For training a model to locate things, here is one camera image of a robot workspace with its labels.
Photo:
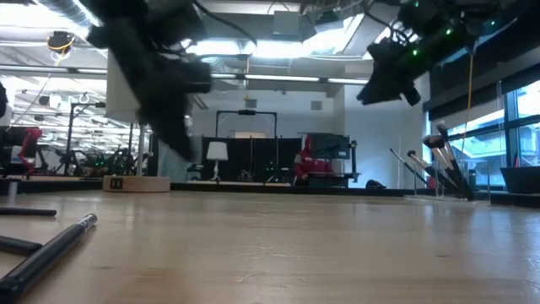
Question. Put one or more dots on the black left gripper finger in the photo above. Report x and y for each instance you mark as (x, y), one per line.
(185, 135)
(171, 139)

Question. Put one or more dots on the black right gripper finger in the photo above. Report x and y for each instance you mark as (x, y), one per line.
(371, 86)
(388, 95)

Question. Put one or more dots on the small brush white ferrule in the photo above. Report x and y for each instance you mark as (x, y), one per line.
(422, 164)

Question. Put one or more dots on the large black pen foreground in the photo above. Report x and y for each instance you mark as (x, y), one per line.
(42, 257)

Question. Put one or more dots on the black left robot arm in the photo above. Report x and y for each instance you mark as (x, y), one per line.
(126, 21)

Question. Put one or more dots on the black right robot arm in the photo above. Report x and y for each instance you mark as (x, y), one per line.
(443, 21)

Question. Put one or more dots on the grey-green cloth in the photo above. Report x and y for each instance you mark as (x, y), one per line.
(177, 171)

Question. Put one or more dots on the small white table lamp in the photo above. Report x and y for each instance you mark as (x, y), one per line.
(217, 151)

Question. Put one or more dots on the white lamp wooden base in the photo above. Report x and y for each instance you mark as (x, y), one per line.
(122, 97)

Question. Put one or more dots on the black cabinet machine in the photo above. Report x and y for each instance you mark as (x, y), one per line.
(337, 145)

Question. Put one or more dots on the long ceiling light bar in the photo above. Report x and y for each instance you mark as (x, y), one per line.
(282, 78)

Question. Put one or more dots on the black dome object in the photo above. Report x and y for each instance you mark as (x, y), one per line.
(374, 185)

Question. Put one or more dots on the person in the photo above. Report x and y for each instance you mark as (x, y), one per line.
(310, 162)

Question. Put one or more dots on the red container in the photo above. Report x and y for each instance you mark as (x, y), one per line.
(432, 183)

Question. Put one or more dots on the grey ceiling box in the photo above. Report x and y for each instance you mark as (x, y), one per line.
(287, 23)

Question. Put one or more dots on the clear acrylic organizer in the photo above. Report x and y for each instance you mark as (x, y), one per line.
(483, 186)

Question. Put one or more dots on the red stand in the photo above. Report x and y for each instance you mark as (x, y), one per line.
(33, 134)

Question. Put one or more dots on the black bin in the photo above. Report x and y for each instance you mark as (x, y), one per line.
(521, 179)

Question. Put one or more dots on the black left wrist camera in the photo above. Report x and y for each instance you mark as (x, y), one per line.
(196, 78)

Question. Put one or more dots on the black metal stand frame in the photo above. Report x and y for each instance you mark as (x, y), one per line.
(68, 135)

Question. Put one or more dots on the white post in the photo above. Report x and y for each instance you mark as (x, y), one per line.
(12, 190)

